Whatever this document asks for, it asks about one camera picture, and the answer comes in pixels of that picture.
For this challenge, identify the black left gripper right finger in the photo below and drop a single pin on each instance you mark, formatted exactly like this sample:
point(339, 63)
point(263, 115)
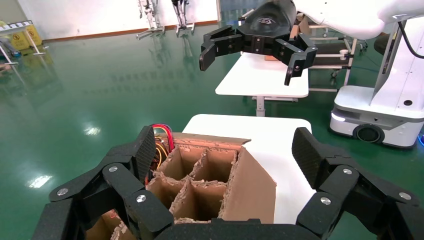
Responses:
point(338, 179)

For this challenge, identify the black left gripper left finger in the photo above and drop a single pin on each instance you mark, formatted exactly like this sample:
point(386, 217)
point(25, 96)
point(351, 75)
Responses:
point(122, 179)

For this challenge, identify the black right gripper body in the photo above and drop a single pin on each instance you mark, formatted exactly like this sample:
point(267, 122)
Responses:
point(265, 23)

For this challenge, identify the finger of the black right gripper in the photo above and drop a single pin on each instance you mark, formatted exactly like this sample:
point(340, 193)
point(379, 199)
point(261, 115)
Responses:
point(298, 56)
point(218, 43)

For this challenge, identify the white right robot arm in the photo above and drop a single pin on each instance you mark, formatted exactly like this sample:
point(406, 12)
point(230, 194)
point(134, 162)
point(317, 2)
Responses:
point(348, 16)

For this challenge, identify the small brown cardboard box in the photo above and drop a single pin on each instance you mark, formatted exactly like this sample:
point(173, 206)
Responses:
point(272, 58)

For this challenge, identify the white table with grey leg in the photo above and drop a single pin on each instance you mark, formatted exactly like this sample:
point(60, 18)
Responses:
point(258, 79)

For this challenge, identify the power supply in box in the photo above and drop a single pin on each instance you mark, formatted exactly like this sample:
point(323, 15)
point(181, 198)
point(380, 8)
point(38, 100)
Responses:
point(164, 136)

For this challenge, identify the white robot chassis with wheel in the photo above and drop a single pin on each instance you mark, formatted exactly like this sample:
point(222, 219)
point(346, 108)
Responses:
point(381, 112)

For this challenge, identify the cardboard box with dividers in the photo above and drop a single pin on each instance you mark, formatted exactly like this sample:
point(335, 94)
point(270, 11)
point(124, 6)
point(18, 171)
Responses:
point(251, 192)

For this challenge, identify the white robot torso column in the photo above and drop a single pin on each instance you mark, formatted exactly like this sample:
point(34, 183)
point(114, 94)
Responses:
point(410, 76)

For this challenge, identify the yellow caution sign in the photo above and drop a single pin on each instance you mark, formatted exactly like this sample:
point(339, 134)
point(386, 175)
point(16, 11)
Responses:
point(18, 39)

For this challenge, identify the white folding stand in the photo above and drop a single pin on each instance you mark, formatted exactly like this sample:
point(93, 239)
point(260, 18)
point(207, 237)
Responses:
point(20, 25)

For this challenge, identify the white pipe frame workbench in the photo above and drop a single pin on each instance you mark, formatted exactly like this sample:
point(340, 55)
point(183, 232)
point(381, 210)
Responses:
point(331, 48)

